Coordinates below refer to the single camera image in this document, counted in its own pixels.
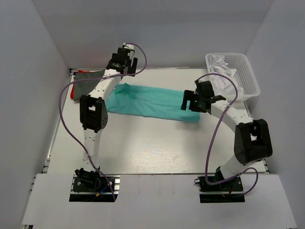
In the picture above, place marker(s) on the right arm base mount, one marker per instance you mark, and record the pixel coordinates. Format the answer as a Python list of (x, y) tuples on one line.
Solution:
[(228, 192)]

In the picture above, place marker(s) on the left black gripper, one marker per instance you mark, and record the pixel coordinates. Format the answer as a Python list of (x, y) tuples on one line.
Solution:
[(131, 69)]

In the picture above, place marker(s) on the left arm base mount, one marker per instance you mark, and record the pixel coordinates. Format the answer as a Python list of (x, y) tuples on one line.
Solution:
[(91, 186)]

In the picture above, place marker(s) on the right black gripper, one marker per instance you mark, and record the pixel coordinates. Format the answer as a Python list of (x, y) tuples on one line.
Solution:
[(188, 95)]

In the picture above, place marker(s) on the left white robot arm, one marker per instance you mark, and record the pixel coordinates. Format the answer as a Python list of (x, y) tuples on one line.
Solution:
[(93, 111)]

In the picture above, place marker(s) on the white plastic basket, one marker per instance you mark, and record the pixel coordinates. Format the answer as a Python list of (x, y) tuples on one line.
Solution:
[(237, 67)]

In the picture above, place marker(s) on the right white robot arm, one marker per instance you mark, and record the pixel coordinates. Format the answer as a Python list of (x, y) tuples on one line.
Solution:
[(252, 142)]

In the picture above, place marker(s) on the folded grey t shirt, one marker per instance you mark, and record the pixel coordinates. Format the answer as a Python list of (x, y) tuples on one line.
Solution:
[(95, 75)]

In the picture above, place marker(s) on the teal polo shirt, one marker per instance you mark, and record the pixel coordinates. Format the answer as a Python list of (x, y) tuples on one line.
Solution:
[(151, 102)]

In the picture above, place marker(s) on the folded red t shirt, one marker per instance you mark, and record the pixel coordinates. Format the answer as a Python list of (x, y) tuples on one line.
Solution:
[(82, 88)]

